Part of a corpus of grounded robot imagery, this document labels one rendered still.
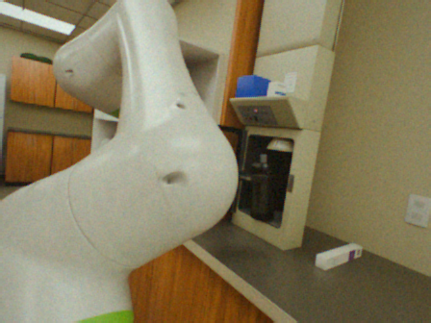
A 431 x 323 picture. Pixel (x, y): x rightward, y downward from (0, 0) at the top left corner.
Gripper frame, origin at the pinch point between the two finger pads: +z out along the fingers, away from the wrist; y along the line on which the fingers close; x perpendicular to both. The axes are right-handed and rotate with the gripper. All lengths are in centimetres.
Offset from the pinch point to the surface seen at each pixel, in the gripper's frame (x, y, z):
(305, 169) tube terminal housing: -5.8, -15.0, 7.1
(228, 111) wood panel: -26.0, 22.0, -5.6
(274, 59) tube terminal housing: -48.7, 5.1, 1.4
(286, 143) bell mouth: -14.7, -5.2, 5.3
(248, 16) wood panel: -69, 22, -2
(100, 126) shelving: -7, 209, -16
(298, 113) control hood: -25.6, -15.0, -2.6
